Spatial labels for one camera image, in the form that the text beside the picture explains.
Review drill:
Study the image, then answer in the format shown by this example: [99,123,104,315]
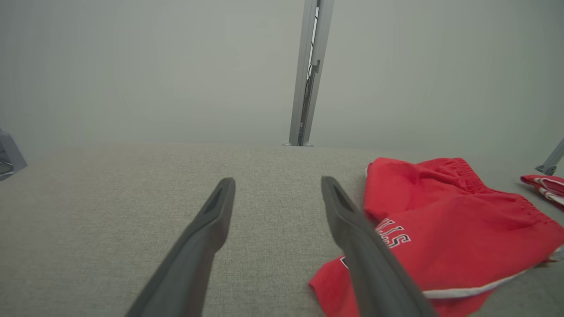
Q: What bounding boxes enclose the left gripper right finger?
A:
[321,176,437,317]

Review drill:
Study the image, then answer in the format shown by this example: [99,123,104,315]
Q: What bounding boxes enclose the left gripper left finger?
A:
[126,177,236,317]

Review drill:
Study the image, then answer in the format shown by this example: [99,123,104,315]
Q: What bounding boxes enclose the red number 23 jersey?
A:
[308,157,564,317]

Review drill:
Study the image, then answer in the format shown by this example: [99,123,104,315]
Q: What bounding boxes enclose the red shirt with white sleeves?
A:
[520,174,564,207]

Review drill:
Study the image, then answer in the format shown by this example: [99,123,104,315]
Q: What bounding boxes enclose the grey metal stand base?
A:
[0,128,28,182]

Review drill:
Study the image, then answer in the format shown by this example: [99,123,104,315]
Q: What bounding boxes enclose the grey slanted metal leg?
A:
[535,139,564,176]

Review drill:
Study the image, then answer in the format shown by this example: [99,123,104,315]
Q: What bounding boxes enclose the grey metal post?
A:
[289,0,335,147]

